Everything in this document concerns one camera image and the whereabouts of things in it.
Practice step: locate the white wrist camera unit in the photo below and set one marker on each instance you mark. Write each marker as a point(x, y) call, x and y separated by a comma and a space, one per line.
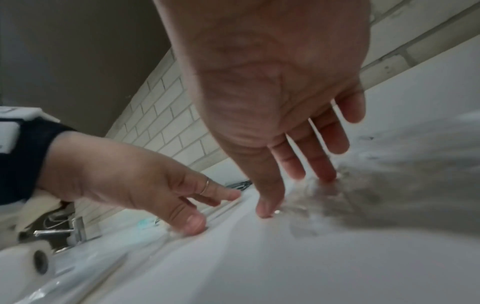
point(22, 127)

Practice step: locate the person's right hand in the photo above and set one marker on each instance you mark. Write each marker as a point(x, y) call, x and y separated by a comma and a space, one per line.
point(262, 74)

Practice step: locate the grey translucent plastic sheet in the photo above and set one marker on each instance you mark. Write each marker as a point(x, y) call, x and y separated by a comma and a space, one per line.
point(393, 184)

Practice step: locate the white ceramic sink basin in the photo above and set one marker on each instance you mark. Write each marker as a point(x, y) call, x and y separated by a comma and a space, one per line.
point(56, 273)

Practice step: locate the chrome sink faucet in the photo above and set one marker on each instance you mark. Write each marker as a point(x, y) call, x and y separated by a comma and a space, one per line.
point(71, 231)

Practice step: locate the person's left hand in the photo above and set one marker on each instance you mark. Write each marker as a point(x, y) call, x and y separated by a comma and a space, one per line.
point(123, 172)

